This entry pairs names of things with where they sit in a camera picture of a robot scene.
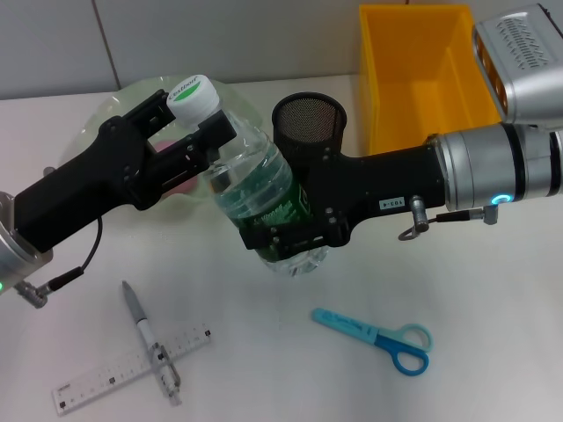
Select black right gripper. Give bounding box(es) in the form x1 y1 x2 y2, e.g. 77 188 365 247
238 142 449 257

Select blue scissors with sheath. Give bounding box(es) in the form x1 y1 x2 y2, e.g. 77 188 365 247
311 307 436 377

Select left gripper connector cable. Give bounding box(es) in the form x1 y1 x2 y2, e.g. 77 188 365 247
12 165 105 309

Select grey and white pen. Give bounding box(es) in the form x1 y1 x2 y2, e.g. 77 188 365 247
121 280 184 408

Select right gripper connector cable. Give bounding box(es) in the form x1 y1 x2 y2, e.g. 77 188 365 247
398 193 502 242

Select gripper connector cable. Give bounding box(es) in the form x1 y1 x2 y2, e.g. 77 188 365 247
12 165 105 309
398 193 502 242

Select transparent plastic ruler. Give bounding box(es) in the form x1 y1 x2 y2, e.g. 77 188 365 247
52 323 216 417

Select pink toy peach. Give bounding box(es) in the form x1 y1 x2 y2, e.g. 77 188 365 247
153 139 197 194

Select yellow plastic bin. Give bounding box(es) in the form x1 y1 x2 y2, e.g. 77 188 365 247
358 4 502 156

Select black mesh pen holder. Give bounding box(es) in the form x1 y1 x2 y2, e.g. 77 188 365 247
271 91 348 166

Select clear green-label water bottle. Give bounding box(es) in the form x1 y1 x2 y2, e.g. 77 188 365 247
165 74 331 278

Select green glass fruit plate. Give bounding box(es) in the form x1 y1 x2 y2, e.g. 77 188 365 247
65 74 265 212

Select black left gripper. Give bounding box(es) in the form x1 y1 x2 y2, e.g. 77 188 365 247
11 89 177 255

